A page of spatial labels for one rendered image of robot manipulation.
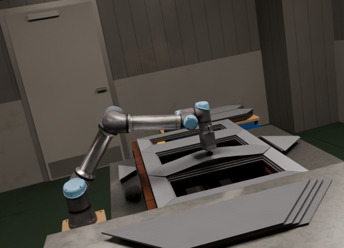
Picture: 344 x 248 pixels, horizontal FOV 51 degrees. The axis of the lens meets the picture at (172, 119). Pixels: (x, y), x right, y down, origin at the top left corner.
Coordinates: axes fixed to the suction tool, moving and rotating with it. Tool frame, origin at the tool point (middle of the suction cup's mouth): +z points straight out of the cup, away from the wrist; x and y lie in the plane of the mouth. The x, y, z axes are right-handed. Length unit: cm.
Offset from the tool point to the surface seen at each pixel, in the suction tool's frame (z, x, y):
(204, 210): -20, 39, -90
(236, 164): 4.6, -10.5, -11.3
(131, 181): 20, 41, 44
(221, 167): 4.3, -1.7, -10.0
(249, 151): 1.3, -22.1, -6.0
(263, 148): 2.2, -31.3, -6.1
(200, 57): -29, -118, 284
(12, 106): -16, 132, 295
